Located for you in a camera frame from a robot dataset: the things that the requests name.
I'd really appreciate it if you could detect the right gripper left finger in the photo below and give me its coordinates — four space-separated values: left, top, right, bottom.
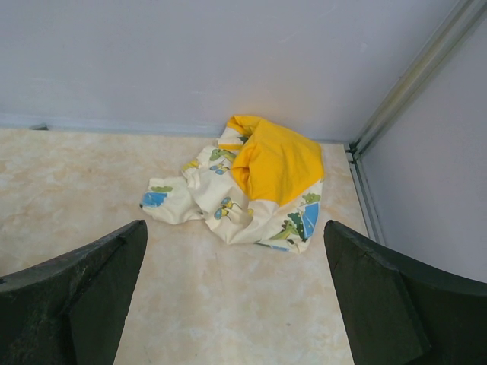
1 221 148 364

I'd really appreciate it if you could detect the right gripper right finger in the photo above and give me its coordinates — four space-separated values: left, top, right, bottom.
323 221 486 364

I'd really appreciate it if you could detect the yellow patterned cloth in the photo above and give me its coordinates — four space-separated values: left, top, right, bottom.
139 115 325 254

